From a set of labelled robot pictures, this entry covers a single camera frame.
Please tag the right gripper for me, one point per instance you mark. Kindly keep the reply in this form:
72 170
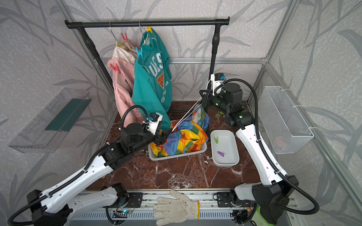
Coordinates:
206 98

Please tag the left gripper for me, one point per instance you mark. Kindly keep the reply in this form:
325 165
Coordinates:
160 139

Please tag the white hanger of rainbow jacket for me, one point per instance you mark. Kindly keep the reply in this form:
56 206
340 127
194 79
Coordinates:
188 113

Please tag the rainbow striped jacket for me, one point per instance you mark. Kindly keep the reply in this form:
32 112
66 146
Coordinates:
198 114

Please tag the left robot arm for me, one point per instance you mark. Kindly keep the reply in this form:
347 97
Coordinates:
51 206

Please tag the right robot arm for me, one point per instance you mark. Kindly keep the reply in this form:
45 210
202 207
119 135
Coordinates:
272 193

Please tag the potted artificial flower plant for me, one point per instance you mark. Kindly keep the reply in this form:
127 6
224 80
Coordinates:
219 114

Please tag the white perforated laundry basket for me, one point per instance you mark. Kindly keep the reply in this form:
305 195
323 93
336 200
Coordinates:
189 138

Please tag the white plastic tray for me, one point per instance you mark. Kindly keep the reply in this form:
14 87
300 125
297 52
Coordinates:
227 145

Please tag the teal green jacket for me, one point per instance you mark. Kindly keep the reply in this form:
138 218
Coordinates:
152 83

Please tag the white knitted work glove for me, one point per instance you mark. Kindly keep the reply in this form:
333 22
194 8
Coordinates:
177 209

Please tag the black clothes rack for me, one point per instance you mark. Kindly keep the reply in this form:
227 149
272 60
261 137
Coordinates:
89 44

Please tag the red clothespin lower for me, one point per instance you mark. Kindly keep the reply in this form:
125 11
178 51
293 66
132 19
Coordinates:
115 68

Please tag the red clothespin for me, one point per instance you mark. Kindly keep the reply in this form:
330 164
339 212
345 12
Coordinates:
115 68
124 37

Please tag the pink jacket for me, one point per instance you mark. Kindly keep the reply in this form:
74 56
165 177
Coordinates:
123 82

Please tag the blue clothespin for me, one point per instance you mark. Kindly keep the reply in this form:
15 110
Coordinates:
139 52

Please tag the yellow clothespin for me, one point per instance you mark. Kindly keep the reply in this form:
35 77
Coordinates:
149 29

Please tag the red clothespin upper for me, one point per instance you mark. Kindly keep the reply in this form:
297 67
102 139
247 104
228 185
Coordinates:
124 37

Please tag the black rubber glove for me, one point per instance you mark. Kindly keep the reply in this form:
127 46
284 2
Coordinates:
258 220

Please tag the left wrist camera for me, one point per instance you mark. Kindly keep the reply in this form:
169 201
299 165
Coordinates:
152 122

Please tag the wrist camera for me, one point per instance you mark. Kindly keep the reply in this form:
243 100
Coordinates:
217 79
152 122

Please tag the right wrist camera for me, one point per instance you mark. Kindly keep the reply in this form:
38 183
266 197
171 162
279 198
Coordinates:
217 79

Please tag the white wire mesh basket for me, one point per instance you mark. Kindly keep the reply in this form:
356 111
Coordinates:
286 128

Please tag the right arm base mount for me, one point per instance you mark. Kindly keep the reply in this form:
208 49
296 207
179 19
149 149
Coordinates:
223 199

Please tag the clear acrylic wall shelf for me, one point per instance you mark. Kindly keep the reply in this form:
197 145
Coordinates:
48 129

